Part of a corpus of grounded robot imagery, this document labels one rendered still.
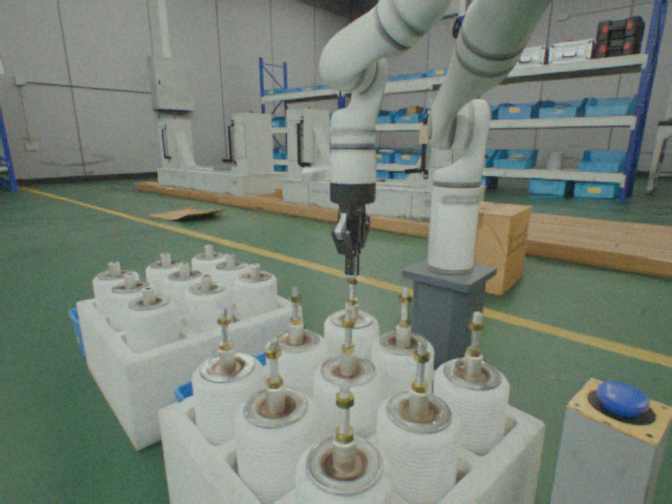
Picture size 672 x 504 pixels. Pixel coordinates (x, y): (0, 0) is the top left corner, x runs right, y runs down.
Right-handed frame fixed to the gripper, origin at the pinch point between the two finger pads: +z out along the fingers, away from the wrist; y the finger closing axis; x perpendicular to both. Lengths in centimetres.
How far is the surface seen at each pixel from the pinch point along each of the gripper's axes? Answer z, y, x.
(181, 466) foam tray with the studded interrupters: 21.8, -28.6, 13.2
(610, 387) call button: 2.1, -20.6, -34.2
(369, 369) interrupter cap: 9.8, -14.6, -8.3
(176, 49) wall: -163, 493, 495
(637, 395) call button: 2.1, -21.1, -36.2
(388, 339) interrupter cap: 9.8, -5.0, -8.2
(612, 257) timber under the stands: 30, 149, -68
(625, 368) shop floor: 35, 51, -55
